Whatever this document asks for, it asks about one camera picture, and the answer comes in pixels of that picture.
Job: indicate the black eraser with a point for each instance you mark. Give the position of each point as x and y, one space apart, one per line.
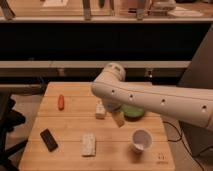
49 140

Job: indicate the black office chair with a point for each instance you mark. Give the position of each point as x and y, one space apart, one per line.
9 118

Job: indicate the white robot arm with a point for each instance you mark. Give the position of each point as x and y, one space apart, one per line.
190 105

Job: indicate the orange carrot toy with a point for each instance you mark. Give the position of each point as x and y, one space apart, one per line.
61 102

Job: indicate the green ceramic bowl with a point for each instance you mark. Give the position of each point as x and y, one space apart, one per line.
132 113

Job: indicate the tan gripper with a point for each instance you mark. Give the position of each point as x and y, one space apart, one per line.
118 117

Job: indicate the white tube bottle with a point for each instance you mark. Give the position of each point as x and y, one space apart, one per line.
100 111

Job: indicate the white sponge block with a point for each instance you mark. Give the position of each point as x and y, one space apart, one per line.
88 145

